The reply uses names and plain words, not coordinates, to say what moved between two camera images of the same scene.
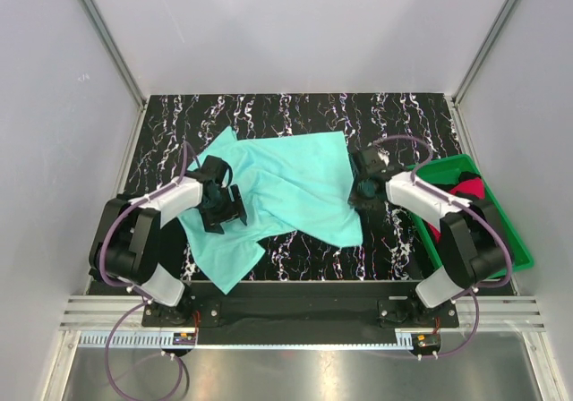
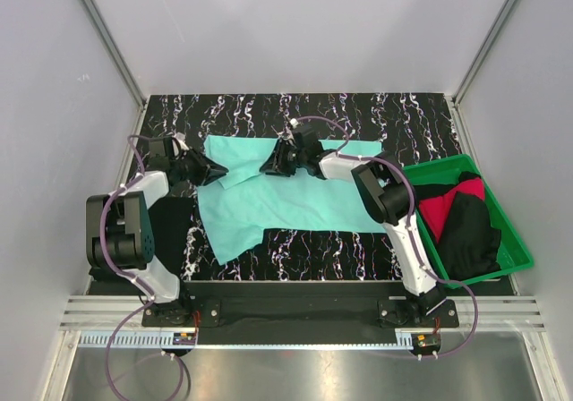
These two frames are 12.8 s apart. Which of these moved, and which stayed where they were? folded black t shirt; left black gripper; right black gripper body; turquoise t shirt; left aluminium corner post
Moved: turquoise t shirt; left black gripper; right black gripper body
Stayed: folded black t shirt; left aluminium corner post
